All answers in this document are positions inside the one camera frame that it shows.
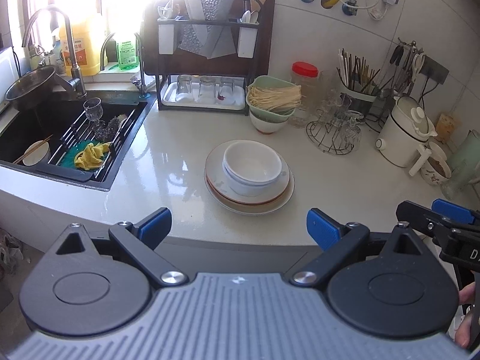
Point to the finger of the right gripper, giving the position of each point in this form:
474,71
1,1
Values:
419,217

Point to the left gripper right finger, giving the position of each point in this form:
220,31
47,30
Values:
340,245

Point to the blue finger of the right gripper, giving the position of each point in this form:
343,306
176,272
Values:
455,212

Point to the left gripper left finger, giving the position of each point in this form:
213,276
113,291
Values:
138,241

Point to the large rose pattern plate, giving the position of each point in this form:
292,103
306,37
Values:
253,206

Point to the leaf plate with brown rim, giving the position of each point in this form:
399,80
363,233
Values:
214,163

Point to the person's right hand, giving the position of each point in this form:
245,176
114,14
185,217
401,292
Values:
462,335

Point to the patterned ceramic mug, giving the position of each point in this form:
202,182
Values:
435,170

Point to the white electric cooker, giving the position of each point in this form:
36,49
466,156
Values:
404,136

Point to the yellow dish cloth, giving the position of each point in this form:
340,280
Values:
91,157

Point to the black sink drain rack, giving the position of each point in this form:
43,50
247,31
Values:
122,120

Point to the white bowl in sink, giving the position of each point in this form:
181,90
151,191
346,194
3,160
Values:
40,155

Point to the white bowl orange foot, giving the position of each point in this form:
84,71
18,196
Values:
265,127

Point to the crystal wine glass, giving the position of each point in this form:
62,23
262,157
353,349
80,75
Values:
94,112

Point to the chopstick holder with chopsticks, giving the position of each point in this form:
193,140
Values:
358,84

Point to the dry noodles bundle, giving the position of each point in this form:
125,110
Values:
274,99

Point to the upturned drinking glass left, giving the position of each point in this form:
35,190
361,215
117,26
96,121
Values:
184,91

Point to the upturned drinking glass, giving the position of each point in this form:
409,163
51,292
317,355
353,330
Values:
225,95
207,90
184,91

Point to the upturned drinking glass middle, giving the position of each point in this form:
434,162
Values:
207,90

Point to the white drip tray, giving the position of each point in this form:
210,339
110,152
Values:
169,99

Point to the glass jar red lid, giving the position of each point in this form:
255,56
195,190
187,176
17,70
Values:
306,76

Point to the upturned drinking glass right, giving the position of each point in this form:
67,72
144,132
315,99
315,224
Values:
225,95

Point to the tall chrome faucet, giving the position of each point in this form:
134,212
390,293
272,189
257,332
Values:
67,45

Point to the green colander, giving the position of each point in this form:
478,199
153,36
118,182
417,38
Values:
270,82

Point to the green detergent bottle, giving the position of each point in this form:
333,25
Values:
126,48

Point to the black frying pan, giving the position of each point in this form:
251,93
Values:
35,87

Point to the black dish rack shelf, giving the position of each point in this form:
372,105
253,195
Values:
208,38

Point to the yellow oil jug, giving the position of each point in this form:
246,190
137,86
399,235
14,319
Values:
88,38

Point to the dark wooden cutting board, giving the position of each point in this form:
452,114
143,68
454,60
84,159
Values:
149,36

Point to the wire glass holder rack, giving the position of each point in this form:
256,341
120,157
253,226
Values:
336,130

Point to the wall utensil hook rail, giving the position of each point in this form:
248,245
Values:
409,62

